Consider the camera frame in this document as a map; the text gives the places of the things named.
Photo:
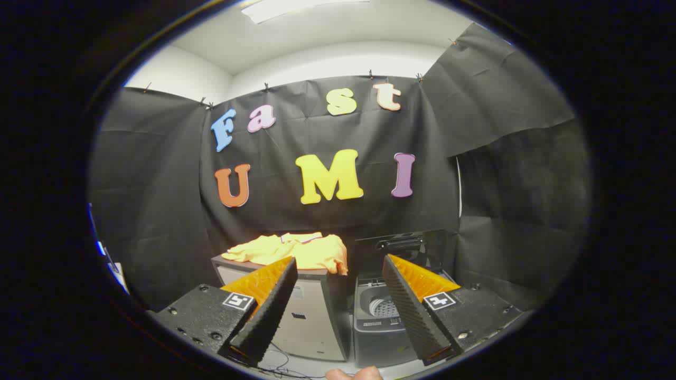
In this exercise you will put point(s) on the grey cabinet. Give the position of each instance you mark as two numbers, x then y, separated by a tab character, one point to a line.
311	316

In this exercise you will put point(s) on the black backdrop cloth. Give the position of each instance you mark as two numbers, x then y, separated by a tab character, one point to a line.
274	211

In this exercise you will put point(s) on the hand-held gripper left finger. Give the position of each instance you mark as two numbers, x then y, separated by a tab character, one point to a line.
272	311

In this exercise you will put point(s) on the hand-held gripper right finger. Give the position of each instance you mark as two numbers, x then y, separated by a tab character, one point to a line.
412	311

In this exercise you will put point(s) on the yellow polo shirt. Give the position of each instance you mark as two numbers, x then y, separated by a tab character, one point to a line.
311	253

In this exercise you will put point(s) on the grey washing machine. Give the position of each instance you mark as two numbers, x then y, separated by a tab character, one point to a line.
375	330

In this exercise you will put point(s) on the ceiling light panel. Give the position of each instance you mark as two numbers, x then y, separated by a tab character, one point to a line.
296	8

